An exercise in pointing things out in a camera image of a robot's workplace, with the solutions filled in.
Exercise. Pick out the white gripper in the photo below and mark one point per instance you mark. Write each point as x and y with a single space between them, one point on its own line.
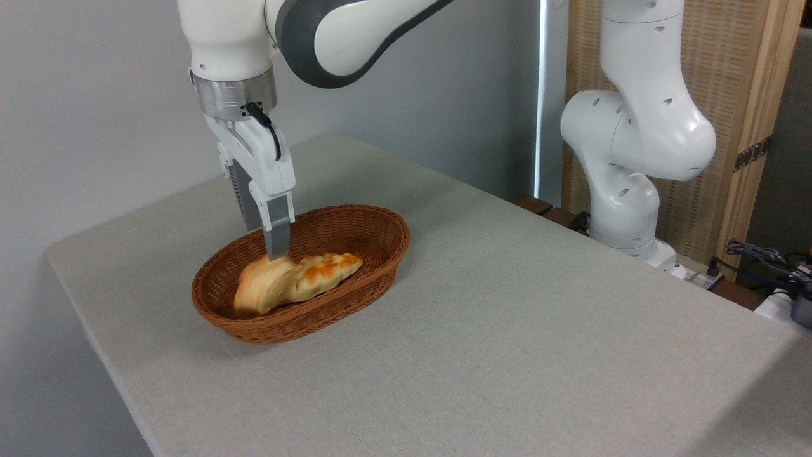
266 165

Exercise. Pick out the round orange bread roll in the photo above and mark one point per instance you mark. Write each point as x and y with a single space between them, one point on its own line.
260 285

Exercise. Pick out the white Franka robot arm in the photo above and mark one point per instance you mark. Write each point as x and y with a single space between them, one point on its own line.
222 38

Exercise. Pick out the long braided bread loaf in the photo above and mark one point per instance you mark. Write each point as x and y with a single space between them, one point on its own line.
330 270

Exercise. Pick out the brown wicker oval basket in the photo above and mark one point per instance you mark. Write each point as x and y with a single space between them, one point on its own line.
361 289

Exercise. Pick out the brown wooden base board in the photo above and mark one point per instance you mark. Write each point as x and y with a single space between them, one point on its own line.
536 204

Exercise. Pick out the black power plug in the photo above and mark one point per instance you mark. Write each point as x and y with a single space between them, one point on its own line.
713 266

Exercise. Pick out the metal screen hinge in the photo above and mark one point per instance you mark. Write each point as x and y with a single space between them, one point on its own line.
752 154

